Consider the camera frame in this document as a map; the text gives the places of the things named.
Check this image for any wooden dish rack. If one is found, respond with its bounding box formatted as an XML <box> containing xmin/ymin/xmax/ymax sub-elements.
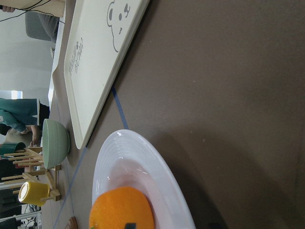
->
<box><xmin>1</xmin><ymin>147</ymin><xmax>61</xmax><ymax>201</ymax></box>

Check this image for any dark green cup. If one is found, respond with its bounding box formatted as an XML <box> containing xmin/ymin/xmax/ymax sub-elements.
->
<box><xmin>0</xmin><ymin>142</ymin><xmax>26</xmax><ymax>159</ymax></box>

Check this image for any yellow mug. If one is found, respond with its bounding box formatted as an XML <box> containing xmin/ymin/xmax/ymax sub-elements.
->
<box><xmin>18</xmin><ymin>181</ymin><xmax>50</xmax><ymax>207</ymax></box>

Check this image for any seated person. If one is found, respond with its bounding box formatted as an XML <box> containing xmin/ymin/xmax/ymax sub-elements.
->
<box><xmin>0</xmin><ymin>0</ymin><xmax>66</xmax><ymax>43</ymax></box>

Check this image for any white round plate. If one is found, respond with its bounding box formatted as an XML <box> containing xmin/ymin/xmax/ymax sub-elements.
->
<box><xmin>92</xmin><ymin>129</ymin><xmax>195</xmax><ymax>229</ymax></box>

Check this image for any wooden cutting board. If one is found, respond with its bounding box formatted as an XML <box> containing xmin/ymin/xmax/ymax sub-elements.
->
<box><xmin>65</xmin><ymin>217</ymin><xmax>78</xmax><ymax>229</ymax></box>

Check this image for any green bowl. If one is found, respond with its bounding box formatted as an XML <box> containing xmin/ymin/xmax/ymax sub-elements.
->
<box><xmin>42</xmin><ymin>119</ymin><xmax>70</xmax><ymax>169</ymax></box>

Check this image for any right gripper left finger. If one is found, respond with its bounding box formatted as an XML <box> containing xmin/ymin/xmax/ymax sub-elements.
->
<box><xmin>124</xmin><ymin>223</ymin><xmax>136</xmax><ymax>229</ymax></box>

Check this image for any cream bear tray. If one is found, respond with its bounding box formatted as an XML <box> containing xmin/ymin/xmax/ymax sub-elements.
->
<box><xmin>64</xmin><ymin>0</ymin><xmax>149</xmax><ymax>149</ymax></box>

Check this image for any orange fruit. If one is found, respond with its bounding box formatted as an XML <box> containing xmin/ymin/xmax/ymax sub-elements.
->
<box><xmin>89</xmin><ymin>187</ymin><xmax>155</xmax><ymax>229</ymax></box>

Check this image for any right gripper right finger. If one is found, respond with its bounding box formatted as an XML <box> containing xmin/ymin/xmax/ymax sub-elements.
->
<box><xmin>208</xmin><ymin>222</ymin><xmax>223</xmax><ymax>229</ymax></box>

